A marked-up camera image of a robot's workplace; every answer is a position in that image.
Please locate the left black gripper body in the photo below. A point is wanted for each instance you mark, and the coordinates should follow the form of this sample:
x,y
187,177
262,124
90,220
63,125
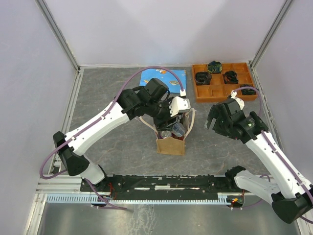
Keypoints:
x,y
161,115

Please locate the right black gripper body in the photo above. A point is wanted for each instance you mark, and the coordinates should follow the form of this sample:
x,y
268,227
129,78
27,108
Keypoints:
x,y
222,127

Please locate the purple soda can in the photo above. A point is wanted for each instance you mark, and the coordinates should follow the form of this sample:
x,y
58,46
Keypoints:
x,y
165,134

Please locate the blue silver energy drink can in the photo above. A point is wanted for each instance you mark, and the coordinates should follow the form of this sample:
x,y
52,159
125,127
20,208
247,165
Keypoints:
x,y
178,129

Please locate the brown canvas tote bag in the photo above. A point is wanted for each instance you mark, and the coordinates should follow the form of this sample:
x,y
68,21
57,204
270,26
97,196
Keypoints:
x,y
173,145

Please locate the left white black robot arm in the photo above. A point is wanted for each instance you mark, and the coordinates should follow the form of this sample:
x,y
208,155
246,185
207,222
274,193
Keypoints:
x,y
152,99

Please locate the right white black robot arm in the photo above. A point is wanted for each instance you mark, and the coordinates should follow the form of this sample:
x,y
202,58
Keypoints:
x,y
291,194

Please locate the orange wooden compartment tray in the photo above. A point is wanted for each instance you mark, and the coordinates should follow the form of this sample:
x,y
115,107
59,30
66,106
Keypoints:
x,y
218,90

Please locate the black orange rolled tie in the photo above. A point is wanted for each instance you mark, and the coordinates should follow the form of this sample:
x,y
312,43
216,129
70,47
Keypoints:
x,y
230,77

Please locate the blue space print cloth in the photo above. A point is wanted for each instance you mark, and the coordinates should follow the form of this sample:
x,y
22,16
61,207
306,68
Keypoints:
x,y
167,78

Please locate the black rolled tie left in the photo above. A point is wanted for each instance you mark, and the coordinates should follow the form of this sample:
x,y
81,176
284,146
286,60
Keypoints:
x,y
203,78

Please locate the dark blue green rolled tie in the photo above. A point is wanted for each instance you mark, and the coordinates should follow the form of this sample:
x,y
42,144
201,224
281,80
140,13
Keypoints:
x,y
214,67

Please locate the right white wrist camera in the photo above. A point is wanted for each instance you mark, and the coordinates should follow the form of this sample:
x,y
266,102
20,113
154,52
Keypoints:
x,y
239,101

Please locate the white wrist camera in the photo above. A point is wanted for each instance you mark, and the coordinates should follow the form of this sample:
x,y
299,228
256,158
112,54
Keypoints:
x,y
239,101
179,104

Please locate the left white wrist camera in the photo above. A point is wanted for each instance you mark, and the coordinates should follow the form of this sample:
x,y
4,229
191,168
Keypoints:
x,y
179,104

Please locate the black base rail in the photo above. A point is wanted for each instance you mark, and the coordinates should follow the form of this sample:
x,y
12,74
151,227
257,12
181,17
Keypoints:
x,y
185,187

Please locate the light blue cable duct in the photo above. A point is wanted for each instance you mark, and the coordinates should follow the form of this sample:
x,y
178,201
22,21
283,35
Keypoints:
x,y
93,199

